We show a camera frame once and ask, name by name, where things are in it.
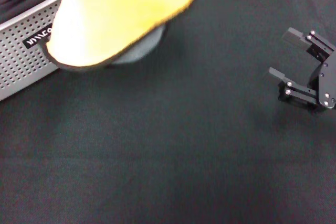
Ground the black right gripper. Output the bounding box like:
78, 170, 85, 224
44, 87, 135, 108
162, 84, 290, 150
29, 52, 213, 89
268, 27, 336, 111

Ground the grey perforated storage box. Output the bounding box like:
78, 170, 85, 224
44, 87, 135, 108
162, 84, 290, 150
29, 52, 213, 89
0, 0, 64, 102

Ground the yellow and grey towel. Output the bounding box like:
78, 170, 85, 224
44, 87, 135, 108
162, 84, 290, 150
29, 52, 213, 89
43, 0, 203, 74

